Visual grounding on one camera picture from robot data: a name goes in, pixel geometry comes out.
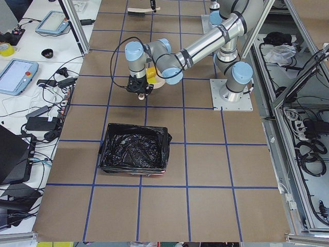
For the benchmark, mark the yellow tape roll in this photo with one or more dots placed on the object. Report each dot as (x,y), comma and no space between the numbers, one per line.
(6,50)

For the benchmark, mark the black power adapter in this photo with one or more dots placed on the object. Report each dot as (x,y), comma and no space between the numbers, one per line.
(42,123)

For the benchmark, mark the yellow green sponge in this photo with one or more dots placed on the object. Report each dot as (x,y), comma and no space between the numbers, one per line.
(151,73)

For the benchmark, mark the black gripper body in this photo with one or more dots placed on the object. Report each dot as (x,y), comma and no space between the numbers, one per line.
(143,81)

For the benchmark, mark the blue teach pendant far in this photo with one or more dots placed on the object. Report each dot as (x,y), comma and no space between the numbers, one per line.
(53,24)

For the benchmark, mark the small black bowl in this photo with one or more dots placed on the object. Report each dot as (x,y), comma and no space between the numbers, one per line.
(47,53)

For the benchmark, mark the beige hand brush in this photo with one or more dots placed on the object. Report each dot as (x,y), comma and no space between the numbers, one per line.
(139,12)

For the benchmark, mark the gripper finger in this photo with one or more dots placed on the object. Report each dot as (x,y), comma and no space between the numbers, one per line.
(153,5)

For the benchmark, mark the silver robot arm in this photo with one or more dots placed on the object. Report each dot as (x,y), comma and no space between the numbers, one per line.
(243,15)

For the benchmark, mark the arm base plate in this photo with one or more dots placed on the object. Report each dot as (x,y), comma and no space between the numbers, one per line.
(225,100)
(206,24)

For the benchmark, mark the black-lined pink trash bin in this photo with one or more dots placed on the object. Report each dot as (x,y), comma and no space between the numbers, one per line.
(135,149)

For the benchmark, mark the blue teach pendant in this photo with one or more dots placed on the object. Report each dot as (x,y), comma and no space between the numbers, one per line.
(16,76)
(53,24)

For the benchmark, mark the blue teach pendant near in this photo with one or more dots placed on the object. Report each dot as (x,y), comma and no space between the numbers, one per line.
(16,76)

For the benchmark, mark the black laptop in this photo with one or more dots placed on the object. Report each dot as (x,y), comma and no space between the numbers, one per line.
(16,155)

